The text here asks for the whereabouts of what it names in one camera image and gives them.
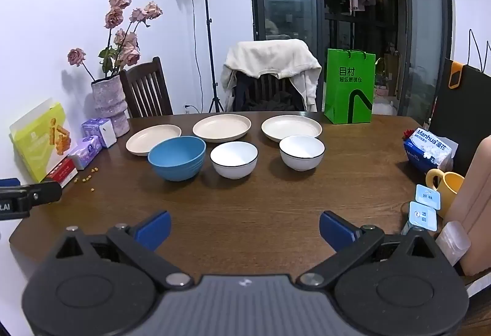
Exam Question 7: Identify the dark wooden chair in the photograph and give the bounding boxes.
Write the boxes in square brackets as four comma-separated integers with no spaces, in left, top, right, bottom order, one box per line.
[119,56,174,119]
[230,70,307,113]

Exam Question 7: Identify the clear cotton swab box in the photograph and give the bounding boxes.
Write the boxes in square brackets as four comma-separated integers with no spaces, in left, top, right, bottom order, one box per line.
[435,220,472,266]

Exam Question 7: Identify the cream round plate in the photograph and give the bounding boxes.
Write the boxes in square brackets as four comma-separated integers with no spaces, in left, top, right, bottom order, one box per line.
[126,124,182,157]
[192,114,253,143]
[261,115,323,143]

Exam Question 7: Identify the light blue yogurt cup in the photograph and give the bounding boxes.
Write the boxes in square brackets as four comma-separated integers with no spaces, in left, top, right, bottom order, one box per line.
[415,185,442,210]
[401,201,440,237]

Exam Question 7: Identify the yellow mug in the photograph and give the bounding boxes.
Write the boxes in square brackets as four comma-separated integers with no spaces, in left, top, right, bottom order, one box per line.
[426,168,466,220]

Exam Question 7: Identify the green paper bag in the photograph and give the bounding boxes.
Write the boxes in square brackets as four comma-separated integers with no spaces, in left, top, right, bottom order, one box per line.
[324,48,376,125]

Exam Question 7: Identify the dried pink roses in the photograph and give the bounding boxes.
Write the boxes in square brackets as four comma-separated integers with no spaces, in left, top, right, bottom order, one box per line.
[68,0,164,82]

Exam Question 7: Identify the black paper bag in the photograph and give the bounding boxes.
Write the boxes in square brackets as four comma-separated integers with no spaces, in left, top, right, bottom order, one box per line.
[427,29,491,173]

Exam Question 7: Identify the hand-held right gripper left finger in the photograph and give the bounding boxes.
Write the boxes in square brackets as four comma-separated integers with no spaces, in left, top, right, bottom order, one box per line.
[56,210,194,291]

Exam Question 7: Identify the sliding glass door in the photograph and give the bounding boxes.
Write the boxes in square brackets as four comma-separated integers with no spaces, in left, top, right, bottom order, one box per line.
[247,0,454,116]

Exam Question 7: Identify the black light stand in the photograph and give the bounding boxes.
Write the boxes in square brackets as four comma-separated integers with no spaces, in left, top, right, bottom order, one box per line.
[201,0,225,114]

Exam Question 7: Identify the yellow-green snack box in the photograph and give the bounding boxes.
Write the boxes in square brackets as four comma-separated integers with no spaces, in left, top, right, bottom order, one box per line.
[10,97,73,183]

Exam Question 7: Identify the purple and white box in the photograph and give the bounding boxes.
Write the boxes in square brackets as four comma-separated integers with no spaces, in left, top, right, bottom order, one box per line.
[81,118,117,149]

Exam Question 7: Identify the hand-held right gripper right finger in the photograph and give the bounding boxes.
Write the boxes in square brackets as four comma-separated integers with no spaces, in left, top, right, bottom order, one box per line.
[298,211,438,290]

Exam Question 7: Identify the red box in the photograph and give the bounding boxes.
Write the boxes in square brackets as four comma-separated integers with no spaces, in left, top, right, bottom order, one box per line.
[45,158,79,188]

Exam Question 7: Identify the blue tissue pack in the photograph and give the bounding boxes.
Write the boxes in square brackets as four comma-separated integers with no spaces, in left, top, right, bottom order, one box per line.
[403,127,459,173]

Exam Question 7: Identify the cream jacket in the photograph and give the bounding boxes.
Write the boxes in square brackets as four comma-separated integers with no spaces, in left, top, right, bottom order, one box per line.
[221,39,322,113]

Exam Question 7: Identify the blue ribbed bowl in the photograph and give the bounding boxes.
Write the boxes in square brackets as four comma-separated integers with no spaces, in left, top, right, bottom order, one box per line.
[148,136,207,182]

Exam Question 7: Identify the pink suitcase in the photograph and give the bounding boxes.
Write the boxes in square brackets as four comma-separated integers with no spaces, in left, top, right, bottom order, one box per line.
[445,137,491,277]

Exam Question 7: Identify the scattered yellow kernels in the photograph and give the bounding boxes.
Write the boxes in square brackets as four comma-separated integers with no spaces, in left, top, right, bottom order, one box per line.
[79,166,100,193]

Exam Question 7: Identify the white bowl with black rim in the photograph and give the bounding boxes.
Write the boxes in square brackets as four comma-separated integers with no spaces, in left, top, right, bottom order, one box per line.
[279,135,326,172]
[210,141,258,180]

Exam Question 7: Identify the purple tissue pack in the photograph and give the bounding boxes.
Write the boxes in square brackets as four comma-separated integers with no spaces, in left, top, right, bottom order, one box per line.
[69,137,103,170]

